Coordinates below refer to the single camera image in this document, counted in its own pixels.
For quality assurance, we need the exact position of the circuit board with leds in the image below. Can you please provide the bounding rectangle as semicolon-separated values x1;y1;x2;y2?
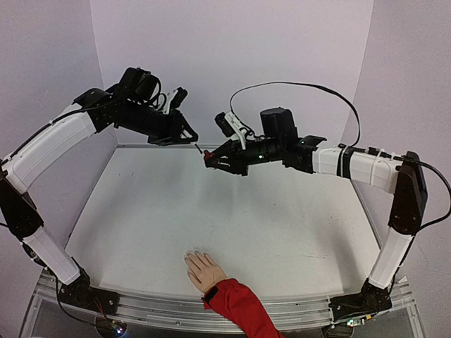
94;317;127;338

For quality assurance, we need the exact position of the mannequin hand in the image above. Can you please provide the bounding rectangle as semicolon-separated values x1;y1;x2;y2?
184;251;228;294

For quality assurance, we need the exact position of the red jacket sleeve forearm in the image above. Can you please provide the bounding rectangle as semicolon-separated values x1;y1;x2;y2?
202;278;284;338

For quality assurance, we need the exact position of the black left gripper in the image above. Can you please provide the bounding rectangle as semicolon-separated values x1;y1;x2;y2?
123;99;201;146

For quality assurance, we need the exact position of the red nail polish bottle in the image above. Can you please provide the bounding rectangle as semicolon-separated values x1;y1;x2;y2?
204;149;216;168

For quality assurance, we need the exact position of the aluminium front rail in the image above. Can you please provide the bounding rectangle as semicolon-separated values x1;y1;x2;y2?
37;275;414;337

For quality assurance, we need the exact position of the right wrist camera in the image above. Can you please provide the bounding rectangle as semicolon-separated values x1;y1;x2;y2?
214;111;254;150

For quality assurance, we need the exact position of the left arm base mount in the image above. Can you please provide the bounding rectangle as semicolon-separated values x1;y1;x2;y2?
58;268;120;315

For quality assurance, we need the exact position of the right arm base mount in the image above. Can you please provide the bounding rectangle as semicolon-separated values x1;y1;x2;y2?
328;278;393;323

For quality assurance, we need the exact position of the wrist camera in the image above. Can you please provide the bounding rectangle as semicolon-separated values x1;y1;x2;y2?
214;111;254;150
162;87;188;115

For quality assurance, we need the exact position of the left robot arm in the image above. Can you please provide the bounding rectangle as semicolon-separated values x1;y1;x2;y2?
1;68;198;308

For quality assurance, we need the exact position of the black camera cable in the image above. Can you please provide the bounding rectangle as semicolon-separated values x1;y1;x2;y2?
228;82;451;230

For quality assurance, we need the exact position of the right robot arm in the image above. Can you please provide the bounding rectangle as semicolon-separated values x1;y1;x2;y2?
204;108;428;289

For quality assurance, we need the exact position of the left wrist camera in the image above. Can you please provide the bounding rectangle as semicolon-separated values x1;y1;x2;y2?
162;87;188;115

